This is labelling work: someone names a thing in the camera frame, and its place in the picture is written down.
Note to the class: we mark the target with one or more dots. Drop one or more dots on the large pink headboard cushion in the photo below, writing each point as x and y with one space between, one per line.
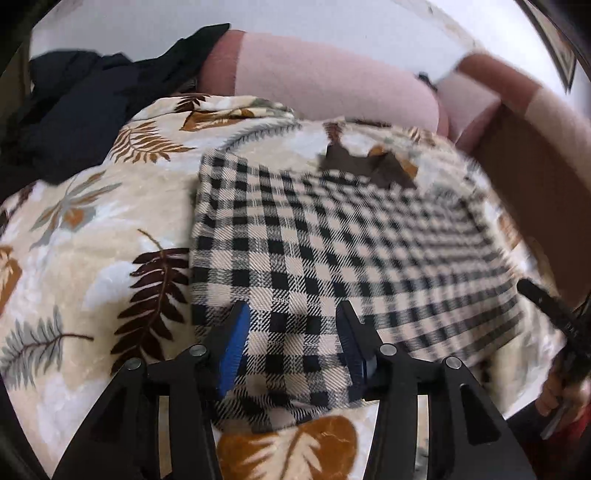
332 78

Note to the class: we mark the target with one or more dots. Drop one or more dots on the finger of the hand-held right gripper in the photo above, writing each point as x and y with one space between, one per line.
542 300

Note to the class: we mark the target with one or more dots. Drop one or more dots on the small dark object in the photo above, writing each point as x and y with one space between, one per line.
428 79

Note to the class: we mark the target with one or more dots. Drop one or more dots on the person's right hand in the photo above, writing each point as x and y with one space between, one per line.
561 399

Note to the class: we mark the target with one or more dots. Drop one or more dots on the cream leaf-print blanket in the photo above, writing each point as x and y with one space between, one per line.
69 286

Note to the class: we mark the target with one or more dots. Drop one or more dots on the black garment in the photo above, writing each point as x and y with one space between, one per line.
184 60

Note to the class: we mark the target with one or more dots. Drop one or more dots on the brown wooden board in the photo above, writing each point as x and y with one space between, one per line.
531 194

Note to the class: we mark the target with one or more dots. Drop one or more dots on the navy garment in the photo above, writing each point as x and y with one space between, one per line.
69 110

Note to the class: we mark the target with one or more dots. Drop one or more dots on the framed wall picture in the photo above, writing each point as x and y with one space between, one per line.
561 50

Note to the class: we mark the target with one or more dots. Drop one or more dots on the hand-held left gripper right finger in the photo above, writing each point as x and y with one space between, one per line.
358 355

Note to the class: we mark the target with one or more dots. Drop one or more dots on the small pink headboard cushion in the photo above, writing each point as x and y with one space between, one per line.
480 110

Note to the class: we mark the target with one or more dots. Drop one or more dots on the checked shirt with brown collar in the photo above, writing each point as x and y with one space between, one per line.
300 240

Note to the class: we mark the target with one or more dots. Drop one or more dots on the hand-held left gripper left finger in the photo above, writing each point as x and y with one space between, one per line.
233 350

